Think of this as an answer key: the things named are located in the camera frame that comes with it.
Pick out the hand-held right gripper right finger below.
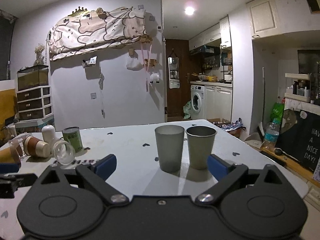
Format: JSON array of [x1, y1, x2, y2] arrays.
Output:
[[195, 154, 285, 205]]

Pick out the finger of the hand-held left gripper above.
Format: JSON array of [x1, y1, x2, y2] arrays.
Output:
[[0, 163, 22, 174], [0, 173, 39, 199]]

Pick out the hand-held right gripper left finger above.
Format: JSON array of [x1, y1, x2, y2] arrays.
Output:
[[41, 154, 127, 205]]

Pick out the orange paper cup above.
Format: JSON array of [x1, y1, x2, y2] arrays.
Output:
[[0, 147, 19, 164]]

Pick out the clear plastic cup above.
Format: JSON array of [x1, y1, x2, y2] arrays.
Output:
[[8, 139, 27, 159]]

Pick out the dark metal cup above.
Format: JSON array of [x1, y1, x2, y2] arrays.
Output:
[[185, 126, 217, 170]]

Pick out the brown cup with beige rim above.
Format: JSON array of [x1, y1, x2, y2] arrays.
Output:
[[23, 135, 51, 158]]

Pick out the clear glass cup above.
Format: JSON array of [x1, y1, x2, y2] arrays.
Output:
[[49, 139, 75, 166]]

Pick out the grey frosted cup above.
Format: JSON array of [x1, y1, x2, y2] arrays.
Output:
[[155, 124, 185, 173]]

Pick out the cardboard box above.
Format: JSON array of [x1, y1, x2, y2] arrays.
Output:
[[207, 118, 232, 130]]

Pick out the green tin can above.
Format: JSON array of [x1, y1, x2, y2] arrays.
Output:
[[62, 127, 84, 152]]

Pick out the white round bottle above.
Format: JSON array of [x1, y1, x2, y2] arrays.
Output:
[[41, 125, 56, 142]]

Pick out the clear water bottle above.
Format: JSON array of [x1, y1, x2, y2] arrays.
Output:
[[262, 118, 280, 149]]

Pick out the green plastic bag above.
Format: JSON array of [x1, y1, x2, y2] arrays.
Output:
[[183, 100, 192, 119]]

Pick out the white kitchen base cabinet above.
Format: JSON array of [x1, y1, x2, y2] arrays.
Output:
[[204, 84, 233, 122]]

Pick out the white washing machine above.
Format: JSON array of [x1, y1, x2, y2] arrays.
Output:
[[190, 84, 207, 120]]

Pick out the yellow board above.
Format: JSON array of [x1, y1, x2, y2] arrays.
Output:
[[0, 80, 18, 128]]

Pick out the white drawer unit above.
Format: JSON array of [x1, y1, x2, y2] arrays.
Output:
[[16, 85, 54, 121]]

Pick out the green shopping bag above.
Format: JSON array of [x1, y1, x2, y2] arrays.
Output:
[[269, 102, 285, 123]]

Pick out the black chalkboard sign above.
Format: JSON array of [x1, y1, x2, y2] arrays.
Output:
[[274, 109, 320, 173]]

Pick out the glass fish tank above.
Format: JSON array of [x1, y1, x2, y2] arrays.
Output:
[[17, 65, 49, 91]]

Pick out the dark wooden door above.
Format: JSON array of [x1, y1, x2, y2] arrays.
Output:
[[165, 39, 192, 117]]

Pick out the white hanging bag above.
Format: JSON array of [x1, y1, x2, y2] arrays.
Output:
[[126, 55, 143, 71]]

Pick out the white storage rack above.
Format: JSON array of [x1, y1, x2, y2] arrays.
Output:
[[284, 72, 316, 103]]

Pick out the dried flower bunch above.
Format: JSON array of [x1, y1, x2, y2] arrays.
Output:
[[34, 43, 46, 65]]

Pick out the white kitchen upper cabinets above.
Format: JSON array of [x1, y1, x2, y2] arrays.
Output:
[[188, 15, 231, 52]]

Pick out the printed bear cloth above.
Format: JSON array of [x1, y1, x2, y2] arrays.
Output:
[[47, 7, 147, 61]]

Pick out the gold crown ornament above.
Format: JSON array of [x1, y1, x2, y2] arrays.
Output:
[[72, 6, 89, 17]]

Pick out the hanging wall mirror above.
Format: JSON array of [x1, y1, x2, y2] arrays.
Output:
[[168, 56, 181, 89]]

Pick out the white wall cabinet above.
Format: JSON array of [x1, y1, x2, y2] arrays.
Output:
[[246, 0, 282, 39]]

